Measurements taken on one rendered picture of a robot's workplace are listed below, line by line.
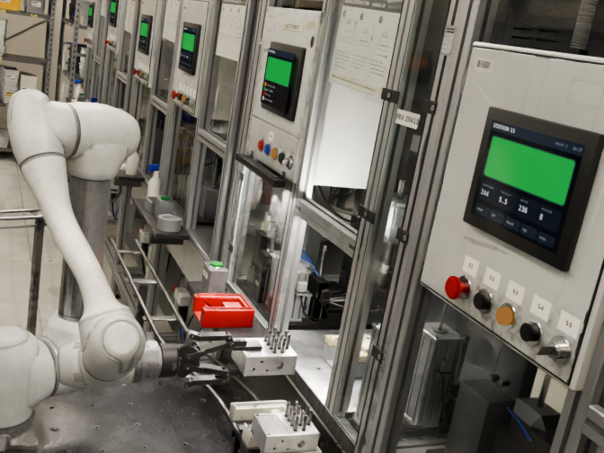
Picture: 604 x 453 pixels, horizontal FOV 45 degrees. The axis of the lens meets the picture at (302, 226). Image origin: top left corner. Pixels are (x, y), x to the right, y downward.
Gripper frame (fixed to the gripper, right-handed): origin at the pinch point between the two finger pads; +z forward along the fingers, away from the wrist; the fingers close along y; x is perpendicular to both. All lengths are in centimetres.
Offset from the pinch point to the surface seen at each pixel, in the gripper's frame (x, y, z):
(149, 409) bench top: 38, -35, -11
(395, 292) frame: -21.3, 24.5, 22.9
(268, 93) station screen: 60, 54, 20
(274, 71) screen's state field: 58, 61, 20
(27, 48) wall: 767, 1, -14
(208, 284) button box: 60, -6, 8
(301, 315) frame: 46, -11, 35
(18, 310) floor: 264, -104, -36
